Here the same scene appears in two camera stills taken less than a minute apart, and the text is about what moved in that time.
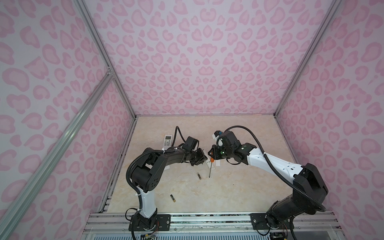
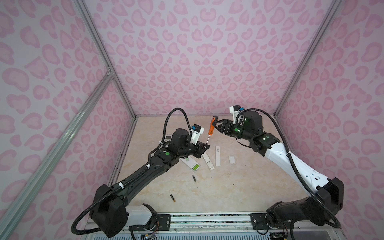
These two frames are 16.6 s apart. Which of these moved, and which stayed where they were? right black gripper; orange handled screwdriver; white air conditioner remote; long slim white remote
Moved: right black gripper; orange handled screwdriver
Stayed: long slim white remote; white air conditioner remote
